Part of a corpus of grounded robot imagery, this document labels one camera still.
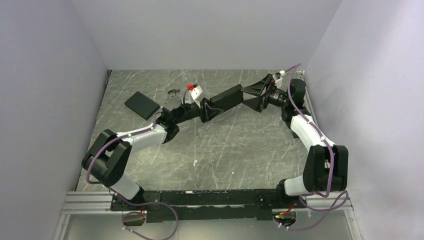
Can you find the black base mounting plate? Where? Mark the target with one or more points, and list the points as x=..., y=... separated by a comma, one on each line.
x=168, y=205

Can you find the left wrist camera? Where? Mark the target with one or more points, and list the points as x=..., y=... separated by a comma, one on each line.
x=196, y=93

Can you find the aluminium frame rail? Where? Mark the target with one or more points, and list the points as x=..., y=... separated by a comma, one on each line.
x=86, y=215

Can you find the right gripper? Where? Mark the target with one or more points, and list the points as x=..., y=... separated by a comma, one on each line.
x=256, y=90

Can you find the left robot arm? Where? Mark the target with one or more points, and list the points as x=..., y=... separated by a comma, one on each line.
x=106, y=160

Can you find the hammer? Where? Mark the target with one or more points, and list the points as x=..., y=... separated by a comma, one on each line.
x=173, y=92

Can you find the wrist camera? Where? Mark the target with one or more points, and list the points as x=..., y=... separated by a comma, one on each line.
x=196, y=93
x=278, y=78

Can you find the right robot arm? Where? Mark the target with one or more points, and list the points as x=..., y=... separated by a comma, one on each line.
x=326, y=166

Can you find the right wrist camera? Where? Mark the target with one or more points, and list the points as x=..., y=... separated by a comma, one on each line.
x=278, y=78

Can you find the black flat box left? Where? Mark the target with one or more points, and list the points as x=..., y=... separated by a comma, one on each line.
x=142, y=105

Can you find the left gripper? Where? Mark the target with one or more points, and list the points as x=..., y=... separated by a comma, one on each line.
x=207, y=106

